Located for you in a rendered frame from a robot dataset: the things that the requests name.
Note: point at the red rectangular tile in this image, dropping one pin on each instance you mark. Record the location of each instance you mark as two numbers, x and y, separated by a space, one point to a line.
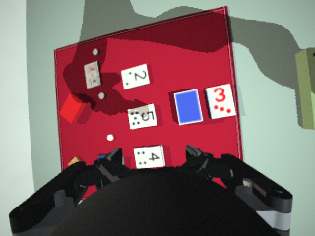
72 108

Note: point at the dark red cloth mat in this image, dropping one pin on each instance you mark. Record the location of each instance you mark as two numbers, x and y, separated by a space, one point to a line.
182 55

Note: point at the off-white round disc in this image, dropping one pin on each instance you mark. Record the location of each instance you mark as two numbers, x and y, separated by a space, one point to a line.
110 137

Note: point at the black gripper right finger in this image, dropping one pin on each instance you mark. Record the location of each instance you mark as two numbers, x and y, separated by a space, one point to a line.
269 199

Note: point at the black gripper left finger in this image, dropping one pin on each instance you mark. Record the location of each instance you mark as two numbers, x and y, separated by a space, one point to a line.
40 213

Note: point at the dark red fabric mat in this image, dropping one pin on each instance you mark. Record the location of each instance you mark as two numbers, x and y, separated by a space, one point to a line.
231 63

